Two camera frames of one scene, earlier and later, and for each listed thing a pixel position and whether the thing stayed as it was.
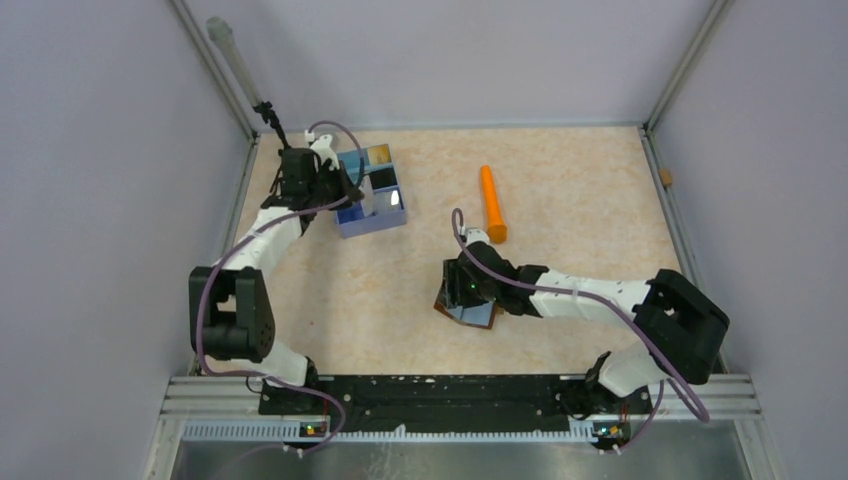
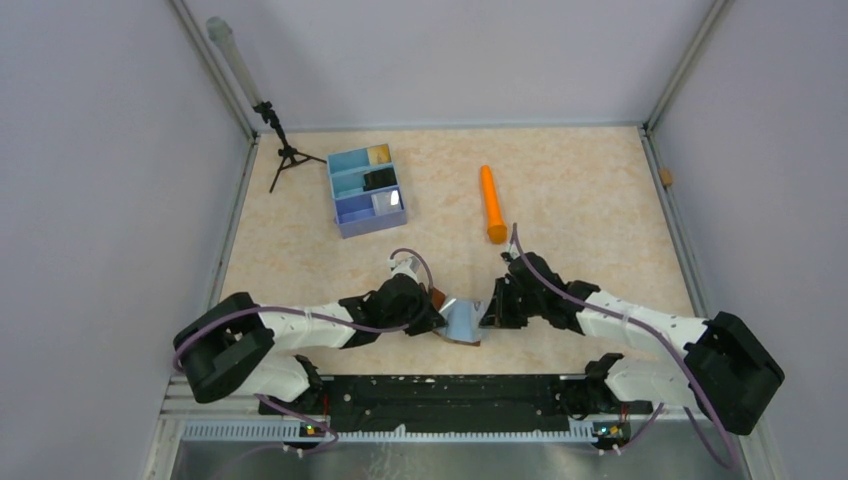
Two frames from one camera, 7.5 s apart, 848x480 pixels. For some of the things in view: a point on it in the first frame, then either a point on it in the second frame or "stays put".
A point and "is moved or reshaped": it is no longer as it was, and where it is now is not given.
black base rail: x=449 y=405 stays put
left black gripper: x=345 y=187 → x=429 y=318
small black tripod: x=271 y=118 stays put
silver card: x=387 y=200 stays put
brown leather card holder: x=449 y=299 is moved or reshaped
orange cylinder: x=496 y=229 stays put
